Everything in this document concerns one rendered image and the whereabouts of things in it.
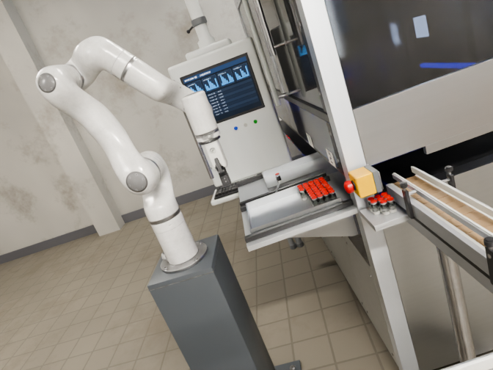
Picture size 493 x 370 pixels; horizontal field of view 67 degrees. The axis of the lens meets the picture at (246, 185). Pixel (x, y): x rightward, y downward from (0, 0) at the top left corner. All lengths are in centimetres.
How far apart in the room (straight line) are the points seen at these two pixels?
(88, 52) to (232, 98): 105
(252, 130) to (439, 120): 115
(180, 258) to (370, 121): 80
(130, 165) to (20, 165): 434
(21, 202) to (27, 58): 191
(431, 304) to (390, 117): 74
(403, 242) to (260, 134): 110
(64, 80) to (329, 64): 79
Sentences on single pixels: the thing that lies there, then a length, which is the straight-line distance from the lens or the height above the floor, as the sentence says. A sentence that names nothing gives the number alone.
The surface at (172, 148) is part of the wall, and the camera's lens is 474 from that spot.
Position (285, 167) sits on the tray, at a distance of 189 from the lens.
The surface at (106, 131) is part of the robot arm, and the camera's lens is 130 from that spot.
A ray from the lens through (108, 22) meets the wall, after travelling 477.
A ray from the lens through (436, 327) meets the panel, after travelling 170.
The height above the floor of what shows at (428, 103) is 115.
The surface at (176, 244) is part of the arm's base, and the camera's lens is 138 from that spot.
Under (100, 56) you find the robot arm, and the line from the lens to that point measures 128.
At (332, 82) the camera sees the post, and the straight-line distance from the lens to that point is 119.
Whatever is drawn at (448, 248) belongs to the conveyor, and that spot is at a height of 87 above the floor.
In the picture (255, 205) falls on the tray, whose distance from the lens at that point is 157.
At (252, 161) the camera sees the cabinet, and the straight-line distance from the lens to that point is 223.
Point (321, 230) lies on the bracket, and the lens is 142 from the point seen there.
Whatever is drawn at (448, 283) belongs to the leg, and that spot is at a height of 66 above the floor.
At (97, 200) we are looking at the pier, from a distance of 503.
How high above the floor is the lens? 148
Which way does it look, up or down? 18 degrees down
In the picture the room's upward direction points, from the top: 21 degrees counter-clockwise
